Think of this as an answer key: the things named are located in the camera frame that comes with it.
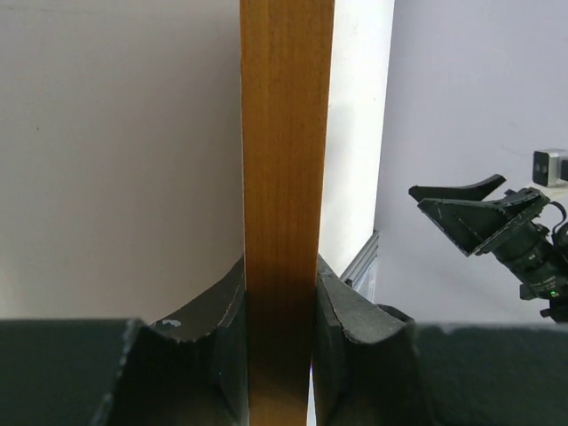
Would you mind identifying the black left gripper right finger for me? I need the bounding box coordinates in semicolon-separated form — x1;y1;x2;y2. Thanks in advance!
312;262;567;425

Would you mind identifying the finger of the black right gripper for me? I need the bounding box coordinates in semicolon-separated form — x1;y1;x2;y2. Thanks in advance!
416;196;519;257
408;174;506;202

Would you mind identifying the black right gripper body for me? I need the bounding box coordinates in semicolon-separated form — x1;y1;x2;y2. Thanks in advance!
473;187;550;256

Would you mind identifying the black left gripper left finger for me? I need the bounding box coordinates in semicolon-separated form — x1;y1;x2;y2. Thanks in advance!
1;263;249;425

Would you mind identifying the wooden picture frame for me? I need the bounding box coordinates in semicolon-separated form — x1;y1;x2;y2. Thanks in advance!
240;1;335;425

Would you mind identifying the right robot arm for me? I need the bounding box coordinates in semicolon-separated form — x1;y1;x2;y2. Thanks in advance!
408;174;567;323

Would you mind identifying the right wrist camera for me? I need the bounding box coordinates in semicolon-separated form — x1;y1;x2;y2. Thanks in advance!
532;148;567;187

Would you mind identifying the right aluminium corner post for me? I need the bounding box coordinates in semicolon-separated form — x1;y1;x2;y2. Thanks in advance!
341;231;379;302

